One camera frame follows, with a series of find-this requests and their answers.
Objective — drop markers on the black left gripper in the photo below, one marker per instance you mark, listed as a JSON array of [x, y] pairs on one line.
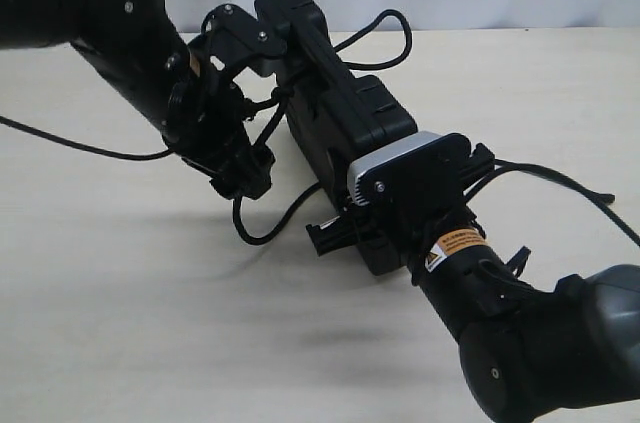
[[204, 126]]

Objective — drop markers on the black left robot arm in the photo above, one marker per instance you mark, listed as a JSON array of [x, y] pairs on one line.
[[135, 47]]

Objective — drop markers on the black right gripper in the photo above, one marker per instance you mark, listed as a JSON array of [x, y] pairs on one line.
[[390, 199]]

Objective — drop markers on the black plastic carrying case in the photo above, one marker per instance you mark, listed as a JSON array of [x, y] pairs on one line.
[[335, 118]]

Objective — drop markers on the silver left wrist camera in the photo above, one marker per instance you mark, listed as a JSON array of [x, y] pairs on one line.
[[240, 41]]

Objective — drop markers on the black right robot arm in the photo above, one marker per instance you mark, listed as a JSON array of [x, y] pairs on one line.
[[524, 352]]

